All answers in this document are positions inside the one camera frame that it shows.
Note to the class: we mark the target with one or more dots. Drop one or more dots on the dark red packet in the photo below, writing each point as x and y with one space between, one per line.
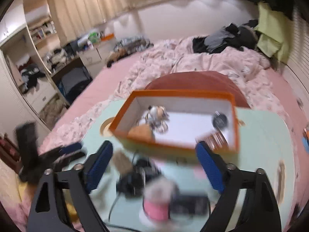
217 137

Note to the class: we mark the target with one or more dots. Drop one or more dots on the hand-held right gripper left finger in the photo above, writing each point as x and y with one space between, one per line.
100 166

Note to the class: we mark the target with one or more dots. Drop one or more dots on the pink and white cylinder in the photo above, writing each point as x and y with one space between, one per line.
155 209

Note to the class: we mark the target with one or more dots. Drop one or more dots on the red pillow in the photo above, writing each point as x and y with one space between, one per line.
193 81

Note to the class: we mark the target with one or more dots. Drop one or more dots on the dark suitcase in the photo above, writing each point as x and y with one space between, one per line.
72 79

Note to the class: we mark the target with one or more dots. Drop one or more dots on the pile of dark clothes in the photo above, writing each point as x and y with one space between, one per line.
217 40

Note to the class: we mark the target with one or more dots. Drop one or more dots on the pink bed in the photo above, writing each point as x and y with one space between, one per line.
108 77

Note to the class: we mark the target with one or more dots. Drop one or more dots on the flat orange box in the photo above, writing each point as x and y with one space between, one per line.
107 36

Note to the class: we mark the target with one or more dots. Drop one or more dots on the pale green folding table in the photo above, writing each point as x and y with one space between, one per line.
260 137

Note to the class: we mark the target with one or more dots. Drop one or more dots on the black rectangular device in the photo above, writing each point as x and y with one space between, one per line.
190 205

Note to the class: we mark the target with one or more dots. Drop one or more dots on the orange cardboard box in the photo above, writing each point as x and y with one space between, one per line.
120 112

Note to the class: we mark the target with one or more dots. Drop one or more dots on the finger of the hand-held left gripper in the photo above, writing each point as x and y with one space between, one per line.
71 147
70 158

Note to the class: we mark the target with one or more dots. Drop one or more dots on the white bedside drawer cabinet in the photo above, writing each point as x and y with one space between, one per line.
91 58

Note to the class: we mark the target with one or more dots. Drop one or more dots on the patterned clothes pile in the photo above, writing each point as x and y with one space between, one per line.
130 43

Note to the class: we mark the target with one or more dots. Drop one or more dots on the green-lidded container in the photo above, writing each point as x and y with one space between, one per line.
94 38

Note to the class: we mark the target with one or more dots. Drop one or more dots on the beige curtain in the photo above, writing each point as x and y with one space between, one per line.
96 0

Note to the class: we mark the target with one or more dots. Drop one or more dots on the pink floral blanket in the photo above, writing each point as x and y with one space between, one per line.
205 60

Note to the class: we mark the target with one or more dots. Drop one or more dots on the black round object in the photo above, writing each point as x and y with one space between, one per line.
220 120

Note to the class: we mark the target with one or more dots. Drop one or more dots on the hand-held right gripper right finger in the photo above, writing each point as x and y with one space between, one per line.
211 166

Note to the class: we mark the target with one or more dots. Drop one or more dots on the toy figure with black hat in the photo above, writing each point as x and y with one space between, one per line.
155 116

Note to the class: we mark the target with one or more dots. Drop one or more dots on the white shelf unit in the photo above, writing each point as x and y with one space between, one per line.
38 43

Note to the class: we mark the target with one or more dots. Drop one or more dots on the blue phone stand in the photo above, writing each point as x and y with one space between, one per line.
305 143

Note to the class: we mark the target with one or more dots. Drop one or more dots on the light green hanging cloth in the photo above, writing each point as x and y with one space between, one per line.
270 29

